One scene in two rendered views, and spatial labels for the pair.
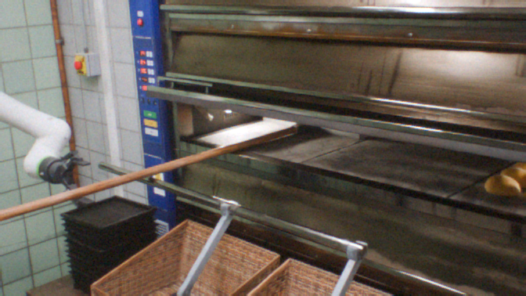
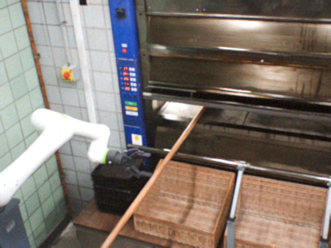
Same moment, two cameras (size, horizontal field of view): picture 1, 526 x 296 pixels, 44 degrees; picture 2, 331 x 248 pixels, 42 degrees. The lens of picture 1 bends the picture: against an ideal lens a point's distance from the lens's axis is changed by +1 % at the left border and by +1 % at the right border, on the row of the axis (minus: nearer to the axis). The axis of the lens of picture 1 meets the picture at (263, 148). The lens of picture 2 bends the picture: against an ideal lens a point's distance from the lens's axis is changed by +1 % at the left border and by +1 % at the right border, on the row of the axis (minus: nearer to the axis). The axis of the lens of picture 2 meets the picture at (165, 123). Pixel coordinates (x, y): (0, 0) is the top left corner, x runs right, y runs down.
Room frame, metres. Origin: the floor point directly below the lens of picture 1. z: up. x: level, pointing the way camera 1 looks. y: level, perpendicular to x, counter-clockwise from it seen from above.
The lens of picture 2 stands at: (0.17, 1.24, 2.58)
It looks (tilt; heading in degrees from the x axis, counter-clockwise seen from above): 29 degrees down; 338
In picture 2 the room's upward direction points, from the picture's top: 4 degrees counter-clockwise
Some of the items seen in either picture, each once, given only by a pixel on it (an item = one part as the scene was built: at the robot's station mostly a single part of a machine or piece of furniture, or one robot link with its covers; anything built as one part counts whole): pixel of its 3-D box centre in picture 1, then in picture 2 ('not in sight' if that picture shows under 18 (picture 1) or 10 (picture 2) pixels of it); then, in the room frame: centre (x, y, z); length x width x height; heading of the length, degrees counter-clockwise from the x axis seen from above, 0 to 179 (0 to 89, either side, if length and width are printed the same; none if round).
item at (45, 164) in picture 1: (55, 170); (113, 157); (2.25, 0.75, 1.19); 0.12 x 0.06 x 0.09; 133
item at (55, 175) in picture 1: (64, 174); (124, 160); (2.19, 0.70, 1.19); 0.09 x 0.07 x 0.08; 43
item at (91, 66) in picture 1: (87, 63); (70, 72); (3.01, 0.79, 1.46); 0.10 x 0.07 x 0.10; 44
